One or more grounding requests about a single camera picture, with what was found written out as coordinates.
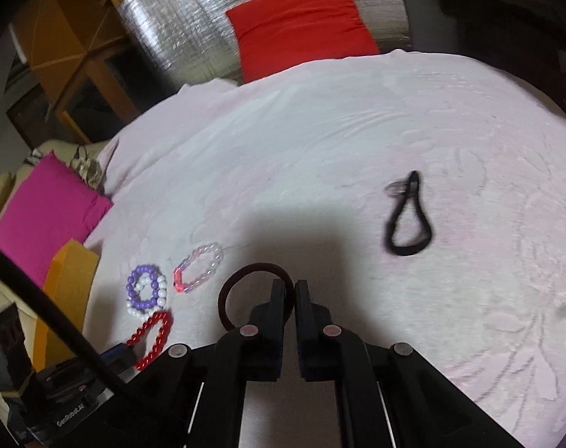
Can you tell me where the magenta cushion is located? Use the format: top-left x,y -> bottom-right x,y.
0,150 -> 115,290

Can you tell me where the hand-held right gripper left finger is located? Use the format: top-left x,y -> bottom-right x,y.
138,279 -> 289,448

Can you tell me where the purple bead bracelet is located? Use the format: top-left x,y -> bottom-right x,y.
127,264 -> 165,311

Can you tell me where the pale pink blanket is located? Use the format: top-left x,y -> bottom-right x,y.
84,49 -> 566,448

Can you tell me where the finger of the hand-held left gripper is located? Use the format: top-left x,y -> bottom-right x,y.
100,342 -> 139,370

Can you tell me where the pink clear bead bracelet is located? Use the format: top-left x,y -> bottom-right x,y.
173,242 -> 224,293

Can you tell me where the silver foil panel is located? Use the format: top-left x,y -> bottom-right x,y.
117,0 -> 412,87

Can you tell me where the orange cardboard box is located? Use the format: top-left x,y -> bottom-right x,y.
33,238 -> 101,372

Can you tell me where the white bead bracelet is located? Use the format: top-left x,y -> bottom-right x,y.
126,273 -> 170,321

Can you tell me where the wooden cabinet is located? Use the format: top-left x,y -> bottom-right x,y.
11,0 -> 142,146

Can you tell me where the patterned beige cushion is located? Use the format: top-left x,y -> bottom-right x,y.
67,144 -> 107,193

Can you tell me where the red cushion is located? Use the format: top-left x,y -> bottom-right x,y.
225,0 -> 381,84

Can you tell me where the black hair tie with ring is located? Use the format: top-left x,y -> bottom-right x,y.
382,171 -> 434,258

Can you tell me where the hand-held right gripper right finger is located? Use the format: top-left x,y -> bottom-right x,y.
294,279 -> 521,448

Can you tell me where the dark wicker furniture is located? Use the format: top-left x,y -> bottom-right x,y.
403,0 -> 566,124

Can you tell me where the red bead bracelet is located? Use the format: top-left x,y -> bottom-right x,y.
125,310 -> 174,371

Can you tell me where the maroon hair tie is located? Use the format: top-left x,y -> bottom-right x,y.
218,263 -> 296,333

